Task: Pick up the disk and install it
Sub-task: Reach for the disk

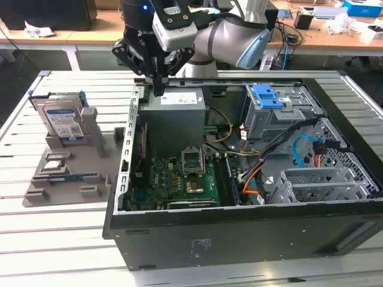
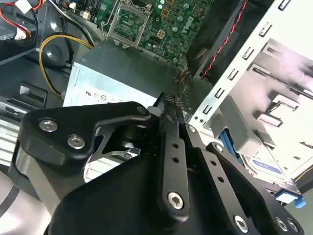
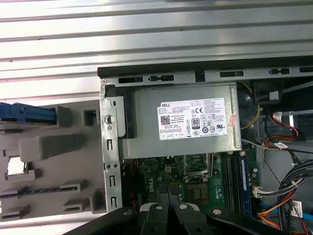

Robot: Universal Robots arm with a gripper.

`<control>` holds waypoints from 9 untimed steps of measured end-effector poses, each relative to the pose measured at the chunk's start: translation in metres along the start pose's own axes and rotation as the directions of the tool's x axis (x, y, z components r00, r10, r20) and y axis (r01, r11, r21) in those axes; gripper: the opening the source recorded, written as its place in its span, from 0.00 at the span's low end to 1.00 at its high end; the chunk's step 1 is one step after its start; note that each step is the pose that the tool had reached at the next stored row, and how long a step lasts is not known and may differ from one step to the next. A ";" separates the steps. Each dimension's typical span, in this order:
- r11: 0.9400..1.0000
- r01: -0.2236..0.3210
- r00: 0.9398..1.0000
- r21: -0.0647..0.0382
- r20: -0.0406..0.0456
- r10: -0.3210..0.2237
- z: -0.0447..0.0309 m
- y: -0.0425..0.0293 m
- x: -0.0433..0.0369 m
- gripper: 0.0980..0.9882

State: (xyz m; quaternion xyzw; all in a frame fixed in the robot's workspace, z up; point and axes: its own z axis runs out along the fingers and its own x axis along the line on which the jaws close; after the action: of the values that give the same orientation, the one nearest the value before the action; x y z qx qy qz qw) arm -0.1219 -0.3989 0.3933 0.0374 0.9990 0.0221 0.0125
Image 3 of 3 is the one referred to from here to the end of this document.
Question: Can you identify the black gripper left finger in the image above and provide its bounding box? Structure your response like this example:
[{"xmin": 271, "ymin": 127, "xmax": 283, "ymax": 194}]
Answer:
[{"xmin": 58, "ymin": 185, "xmax": 170, "ymax": 235}]

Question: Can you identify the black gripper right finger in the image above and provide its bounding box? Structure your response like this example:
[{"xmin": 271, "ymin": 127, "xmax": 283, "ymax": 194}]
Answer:
[{"xmin": 169, "ymin": 186, "xmax": 291, "ymax": 235}]

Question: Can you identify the hard disk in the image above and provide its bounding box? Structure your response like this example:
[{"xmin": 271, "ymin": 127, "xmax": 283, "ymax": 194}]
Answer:
[{"xmin": 0, "ymin": 102, "xmax": 57, "ymax": 123}]

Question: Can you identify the bronze chipset heatsink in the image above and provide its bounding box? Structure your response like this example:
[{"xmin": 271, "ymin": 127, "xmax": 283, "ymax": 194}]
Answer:
[{"xmin": 188, "ymin": 183, "xmax": 208, "ymax": 204}]

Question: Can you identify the green motherboard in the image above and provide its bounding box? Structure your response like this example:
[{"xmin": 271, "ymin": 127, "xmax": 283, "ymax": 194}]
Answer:
[{"xmin": 123, "ymin": 144, "xmax": 260, "ymax": 213}]

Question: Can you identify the CPU socket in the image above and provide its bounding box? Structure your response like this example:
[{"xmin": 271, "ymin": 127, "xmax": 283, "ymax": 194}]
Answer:
[{"xmin": 183, "ymin": 153, "xmax": 213, "ymax": 183}]

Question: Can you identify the RAM stick with blue label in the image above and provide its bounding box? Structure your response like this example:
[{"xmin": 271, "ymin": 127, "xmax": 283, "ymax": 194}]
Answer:
[{"xmin": 238, "ymin": 154, "xmax": 252, "ymax": 218}]

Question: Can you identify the black open PC case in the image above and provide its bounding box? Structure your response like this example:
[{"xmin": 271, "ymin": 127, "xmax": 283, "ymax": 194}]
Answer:
[{"xmin": 97, "ymin": 56, "xmax": 313, "ymax": 235}]

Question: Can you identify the grey power supply unit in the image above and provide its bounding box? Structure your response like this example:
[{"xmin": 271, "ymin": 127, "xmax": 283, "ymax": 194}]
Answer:
[{"xmin": 122, "ymin": 83, "xmax": 243, "ymax": 159}]

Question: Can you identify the grey parts rack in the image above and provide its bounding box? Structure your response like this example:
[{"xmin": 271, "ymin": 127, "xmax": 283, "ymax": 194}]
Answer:
[{"xmin": 0, "ymin": 99, "xmax": 107, "ymax": 222}]

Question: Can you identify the dark RAM stick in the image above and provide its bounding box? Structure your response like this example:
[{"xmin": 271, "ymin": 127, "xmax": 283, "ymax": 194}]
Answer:
[{"xmin": 0, "ymin": 186, "xmax": 62, "ymax": 196}]

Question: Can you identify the silver CPU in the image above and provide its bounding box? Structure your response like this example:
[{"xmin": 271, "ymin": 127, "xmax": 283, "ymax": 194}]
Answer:
[{"xmin": 7, "ymin": 158, "xmax": 27, "ymax": 176}]

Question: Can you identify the metal drive cage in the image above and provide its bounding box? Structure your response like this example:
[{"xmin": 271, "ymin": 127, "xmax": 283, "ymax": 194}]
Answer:
[{"xmin": 253, "ymin": 79, "xmax": 313, "ymax": 142}]

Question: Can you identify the black cable bundle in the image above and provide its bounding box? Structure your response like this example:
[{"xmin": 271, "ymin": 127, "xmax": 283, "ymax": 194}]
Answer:
[{"xmin": 277, "ymin": 160, "xmax": 313, "ymax": 235}]

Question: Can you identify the yellow wire bundle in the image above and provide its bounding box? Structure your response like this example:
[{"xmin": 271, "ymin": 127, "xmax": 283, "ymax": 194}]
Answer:
[{"xmin": 236, "ymin": 82, "xmax": 264, "ymax": 129}]

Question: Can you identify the red and orange wire bundle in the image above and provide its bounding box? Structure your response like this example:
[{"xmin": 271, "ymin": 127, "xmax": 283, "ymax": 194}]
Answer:
[{"xmin": 264, "ymin": 111, "xmax": 300, "ymax": 150}]

